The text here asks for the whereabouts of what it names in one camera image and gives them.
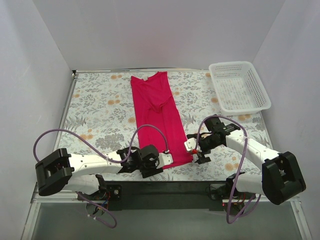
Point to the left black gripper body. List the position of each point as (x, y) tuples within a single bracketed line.
[(152, 171)]

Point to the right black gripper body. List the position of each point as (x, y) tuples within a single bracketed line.
[(201, 159)]

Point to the magenta t shirt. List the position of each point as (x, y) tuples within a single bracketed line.
[(154, 104)]

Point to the white plastic basket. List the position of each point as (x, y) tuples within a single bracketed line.
[(239, 88)]

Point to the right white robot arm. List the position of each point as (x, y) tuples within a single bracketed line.
[(281, 177)]

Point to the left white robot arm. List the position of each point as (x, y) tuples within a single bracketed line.
[(83, 173)]

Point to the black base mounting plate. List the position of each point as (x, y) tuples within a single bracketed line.
[(163, 195)]

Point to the floral patterned table mat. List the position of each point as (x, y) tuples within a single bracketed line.
[(101, 114)]

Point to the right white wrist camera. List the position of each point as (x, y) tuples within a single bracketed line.
[(190, 146)]

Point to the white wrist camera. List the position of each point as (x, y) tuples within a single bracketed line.
[(164, 159), (190, 146)]

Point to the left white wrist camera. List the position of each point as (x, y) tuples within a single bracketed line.
[(164, 159)]

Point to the aluminium frame rail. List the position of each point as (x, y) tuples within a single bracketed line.
[(168, 210)]

